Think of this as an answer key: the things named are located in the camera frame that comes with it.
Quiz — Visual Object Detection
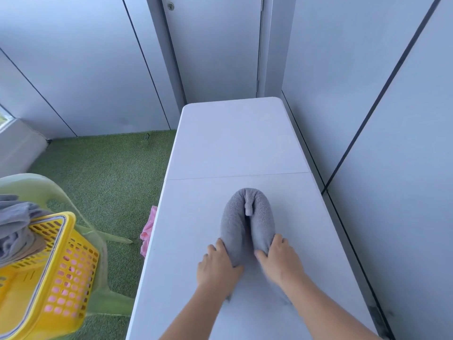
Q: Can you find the person's right hand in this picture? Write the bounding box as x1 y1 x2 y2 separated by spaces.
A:
254 234 307 289

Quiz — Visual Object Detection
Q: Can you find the person's left hand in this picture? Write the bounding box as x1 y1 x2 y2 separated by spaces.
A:
196 238 245 299

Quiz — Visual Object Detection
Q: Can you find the grey towel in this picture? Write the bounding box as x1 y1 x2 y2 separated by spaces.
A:
220 188 294 306

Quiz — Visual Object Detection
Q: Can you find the person's right forearm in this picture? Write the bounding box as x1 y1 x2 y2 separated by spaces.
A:
282 273 383 340

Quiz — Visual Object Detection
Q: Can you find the person's left forearm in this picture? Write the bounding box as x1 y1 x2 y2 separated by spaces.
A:
159 284 226 340

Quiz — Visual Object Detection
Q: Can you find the white folding table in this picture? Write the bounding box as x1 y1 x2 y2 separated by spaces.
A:
126 97 380 340

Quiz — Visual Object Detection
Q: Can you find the pink cloth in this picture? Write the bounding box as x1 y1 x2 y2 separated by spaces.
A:
140 205 158 259

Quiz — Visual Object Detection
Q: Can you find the green plastic chair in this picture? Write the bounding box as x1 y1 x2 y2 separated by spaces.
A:
0 173 135 340

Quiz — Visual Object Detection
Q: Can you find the yellow plastic laundry basket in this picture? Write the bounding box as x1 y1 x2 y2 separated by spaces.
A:
0 211 101 340

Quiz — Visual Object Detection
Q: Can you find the grey door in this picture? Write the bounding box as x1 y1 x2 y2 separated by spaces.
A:
160 0 264 105

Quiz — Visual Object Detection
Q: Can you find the grey cloth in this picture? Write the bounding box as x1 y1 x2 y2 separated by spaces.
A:
0 195 53 267

